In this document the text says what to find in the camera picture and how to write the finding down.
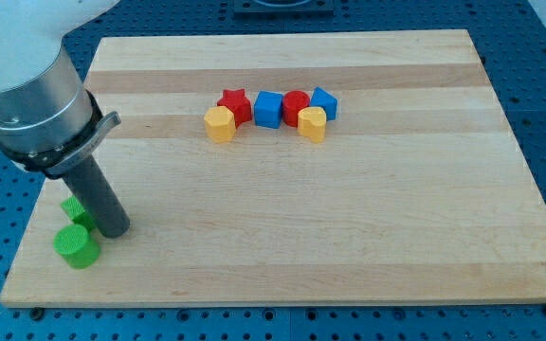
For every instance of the grey cylindrical pointer tool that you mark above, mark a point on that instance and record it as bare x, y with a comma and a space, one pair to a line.
89, 185

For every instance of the red star block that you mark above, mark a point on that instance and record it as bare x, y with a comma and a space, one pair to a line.
238, 103

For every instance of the green cube block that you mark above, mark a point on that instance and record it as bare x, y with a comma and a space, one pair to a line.
74, 210

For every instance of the green cylinder block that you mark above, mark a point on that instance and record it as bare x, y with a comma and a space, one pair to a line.
76, 246

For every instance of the blue cube block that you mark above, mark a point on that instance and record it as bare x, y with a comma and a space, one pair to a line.
268, 110

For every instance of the red cylinder block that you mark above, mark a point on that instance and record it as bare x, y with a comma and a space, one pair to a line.
292, 103

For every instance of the yellow heart block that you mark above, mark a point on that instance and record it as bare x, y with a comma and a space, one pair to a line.
312, 123

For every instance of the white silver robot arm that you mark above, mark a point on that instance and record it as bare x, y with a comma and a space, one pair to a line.
49, 122

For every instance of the wooden board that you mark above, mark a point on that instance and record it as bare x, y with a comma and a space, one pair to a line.
418, 195

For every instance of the blue pentagon block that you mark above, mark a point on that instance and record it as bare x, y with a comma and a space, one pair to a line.
325, 100

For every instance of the yellow hexagon block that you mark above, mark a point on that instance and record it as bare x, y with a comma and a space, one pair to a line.
220, 124

